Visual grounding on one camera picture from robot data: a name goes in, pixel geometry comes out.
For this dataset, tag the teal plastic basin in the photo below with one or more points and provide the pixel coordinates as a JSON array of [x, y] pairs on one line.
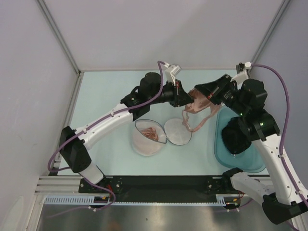
[[249, 160]]

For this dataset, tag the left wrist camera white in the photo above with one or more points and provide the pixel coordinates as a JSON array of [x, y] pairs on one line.
[[171, 71]]

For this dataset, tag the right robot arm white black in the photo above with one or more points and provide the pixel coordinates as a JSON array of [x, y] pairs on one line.
[[287, 199]]

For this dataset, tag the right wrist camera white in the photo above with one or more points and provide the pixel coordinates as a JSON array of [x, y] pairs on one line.
[[242, 70]]

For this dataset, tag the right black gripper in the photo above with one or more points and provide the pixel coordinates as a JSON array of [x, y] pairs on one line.
[[213, 89]]

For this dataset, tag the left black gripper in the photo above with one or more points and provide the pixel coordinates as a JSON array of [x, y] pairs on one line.
[[179, 97]]

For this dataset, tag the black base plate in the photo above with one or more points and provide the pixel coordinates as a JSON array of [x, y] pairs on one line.
[[167, 186]]

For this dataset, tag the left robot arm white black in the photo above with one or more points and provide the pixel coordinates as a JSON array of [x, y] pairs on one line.
[[75, 143]]

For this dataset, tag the white mesh laundry bag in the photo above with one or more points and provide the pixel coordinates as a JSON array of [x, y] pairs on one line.
[[173, 131]]

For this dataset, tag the pink satin bra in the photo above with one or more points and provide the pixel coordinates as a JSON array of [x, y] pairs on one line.
[[150, 133], [200, 102]]

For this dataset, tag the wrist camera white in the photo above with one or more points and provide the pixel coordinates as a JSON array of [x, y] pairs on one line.
[[171, 71], [242, 70]]

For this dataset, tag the white slotted cable duct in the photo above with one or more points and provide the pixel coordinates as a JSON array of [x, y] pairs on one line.
[[100, 200]]

